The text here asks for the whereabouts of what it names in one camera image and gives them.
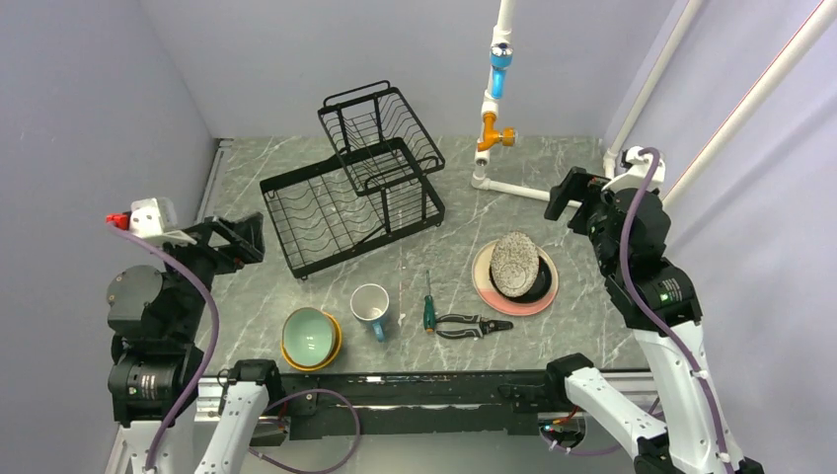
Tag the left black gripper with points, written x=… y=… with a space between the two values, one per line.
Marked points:
x=245 y=241

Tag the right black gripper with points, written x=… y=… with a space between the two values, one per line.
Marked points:
x=577 y=185

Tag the mint green ceramic bowl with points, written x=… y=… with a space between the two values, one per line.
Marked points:
x=308 y=335

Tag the yellow ribbed ceramic bowl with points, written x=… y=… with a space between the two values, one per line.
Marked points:
x=335 y=347

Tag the blue floral ceramic mug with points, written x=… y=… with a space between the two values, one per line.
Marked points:
x=370 y=304

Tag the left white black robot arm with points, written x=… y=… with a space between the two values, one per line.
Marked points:
x=166 y=325

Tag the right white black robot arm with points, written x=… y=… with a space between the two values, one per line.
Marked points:
x=659 y=304

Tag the black ceramic plate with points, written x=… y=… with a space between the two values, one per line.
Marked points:
x=537 y=291

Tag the speckled grey ceramic plate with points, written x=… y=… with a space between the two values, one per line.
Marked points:
x=514 y=264

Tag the orange pipe valve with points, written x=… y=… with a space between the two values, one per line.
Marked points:
x=492 y=136

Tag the pink rimmed ceramic plate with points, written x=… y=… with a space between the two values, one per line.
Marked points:
x=493 y=298

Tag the black grey pliers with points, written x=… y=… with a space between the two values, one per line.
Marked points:
x=459 y=326

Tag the blue cylinder on pipe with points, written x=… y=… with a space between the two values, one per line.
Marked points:
x=501 y=59

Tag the white tall pole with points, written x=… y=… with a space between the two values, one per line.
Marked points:
x=815 y=25

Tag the aluminium side rail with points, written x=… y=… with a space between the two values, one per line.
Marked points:
x=213 y=184

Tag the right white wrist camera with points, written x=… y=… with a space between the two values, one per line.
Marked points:
x=637 y=162

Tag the black wire dish rack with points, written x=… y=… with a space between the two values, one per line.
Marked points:
x=372 y=191

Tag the white PVC pipe frame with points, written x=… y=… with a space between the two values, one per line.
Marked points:
x=502 y=31

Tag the green handled screwdriver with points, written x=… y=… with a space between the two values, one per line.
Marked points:
x=429 y=314

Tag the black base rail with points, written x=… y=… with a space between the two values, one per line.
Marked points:
x=514 y=402

